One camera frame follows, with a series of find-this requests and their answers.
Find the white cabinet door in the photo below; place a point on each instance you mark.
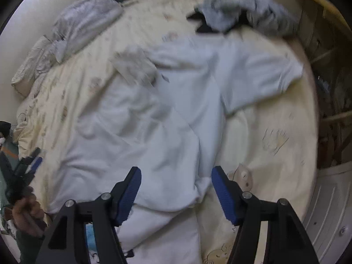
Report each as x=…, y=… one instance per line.
x=327, y=211

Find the yellow cartoon-print bed sheet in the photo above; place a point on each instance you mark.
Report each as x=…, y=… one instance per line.
x=275, y=115

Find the grey crumpled quilt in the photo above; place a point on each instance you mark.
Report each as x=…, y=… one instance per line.
x=82, y=22

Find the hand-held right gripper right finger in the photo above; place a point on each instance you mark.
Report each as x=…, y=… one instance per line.
x=224, y=195

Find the grey shorts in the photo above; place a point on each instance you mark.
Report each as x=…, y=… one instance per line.
x=264, y=16

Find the person's left hand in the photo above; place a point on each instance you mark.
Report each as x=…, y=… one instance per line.
x=29, y=214

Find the wooden table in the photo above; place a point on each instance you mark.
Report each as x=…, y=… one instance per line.
x=324, y=2

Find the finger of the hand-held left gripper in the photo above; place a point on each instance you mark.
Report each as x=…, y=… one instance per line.
x=33, y=154
x=35, y=164

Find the white printed t-shirt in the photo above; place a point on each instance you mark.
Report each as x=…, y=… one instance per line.
x=165, y=115

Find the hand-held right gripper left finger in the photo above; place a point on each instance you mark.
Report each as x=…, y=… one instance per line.
x=128, y=198

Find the black cloth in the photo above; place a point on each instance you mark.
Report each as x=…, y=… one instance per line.
x=205, y=27

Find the pale patterned pillow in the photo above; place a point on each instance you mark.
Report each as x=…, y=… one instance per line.
x=30, y=68

